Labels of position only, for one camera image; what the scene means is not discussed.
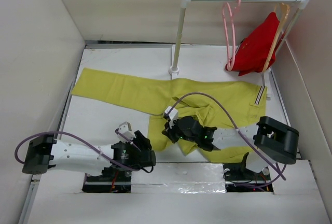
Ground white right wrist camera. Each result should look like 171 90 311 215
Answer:
163 106 178 129

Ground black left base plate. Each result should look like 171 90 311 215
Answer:
82 167 132 193

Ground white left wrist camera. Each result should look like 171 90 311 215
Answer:
115 122 135 142

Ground pink plastic hanger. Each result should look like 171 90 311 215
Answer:
222 0 241 71

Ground aluminium frame rail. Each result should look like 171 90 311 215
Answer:
18 179 40 224

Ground red shorts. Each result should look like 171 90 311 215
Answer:
231 12 280 76

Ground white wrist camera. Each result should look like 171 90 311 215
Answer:
163 106 178 129
115 122 135 142

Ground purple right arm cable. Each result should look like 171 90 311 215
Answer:
163 92 288 187

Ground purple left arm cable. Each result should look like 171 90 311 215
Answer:
14 129 154 174

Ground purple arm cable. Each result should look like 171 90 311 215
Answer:
163 92 288 187
14 129 154 174

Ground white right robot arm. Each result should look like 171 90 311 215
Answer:
162 115 299 179

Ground yellow-green trousers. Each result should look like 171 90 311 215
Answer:
72 68 267 151

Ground wooden hanger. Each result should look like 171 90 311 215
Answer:
262 3 290 73

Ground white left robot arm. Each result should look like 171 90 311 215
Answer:
21 126 156 181

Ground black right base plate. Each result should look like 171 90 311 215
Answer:
223 163 273 192

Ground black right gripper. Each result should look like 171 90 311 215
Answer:
162 116 199 143

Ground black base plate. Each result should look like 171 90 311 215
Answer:
223 163 273 192
82 167 132 193

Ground white clothes rack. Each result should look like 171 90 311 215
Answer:
169 0 310 86

